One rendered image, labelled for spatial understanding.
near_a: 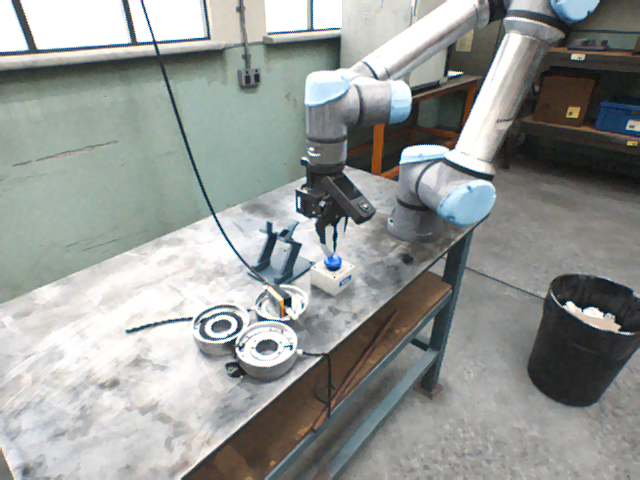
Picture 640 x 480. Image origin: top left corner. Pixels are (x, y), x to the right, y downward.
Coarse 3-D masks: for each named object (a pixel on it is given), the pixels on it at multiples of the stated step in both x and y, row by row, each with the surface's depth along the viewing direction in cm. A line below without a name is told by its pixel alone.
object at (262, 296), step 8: (288, 288) 81; (296, 288) 81; (256, 296) 78; (264, 296) 80; (296, 296) 80; (304, 296) 79; (256, 304) 77; (304, 304) 78; (256, 312) 75; (272, 312) 76; (304, 312) 75; (264, 320) 74; (272, 320) 73; (280, 320) 73; (288, 320) 73; (296, 328) 76
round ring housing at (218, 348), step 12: (204, 312) 75; (216, 312) 76; (240, 312) 76; (192, 324) 72; (216, 324) 75; (228, 324) 75; (216, 336) 71; (204, 348) 69; (216, 348) 69; (228, 348) 69
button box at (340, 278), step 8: (320, 264) 87; (344, 264) 87; (312, 272) 86; (320, 272) 85; (328, 272) 84; (336, 272) 84; (344, 272) 84; (352, 272) 87; (312, 280) 87; (320, 280) 85; (328, 280) 84; (336, 280) 83; (344, 280) 85; (352, 280) 88; (320, 288) 87; (328, 288) 85; (336, 288) 84; (344, 288) 86
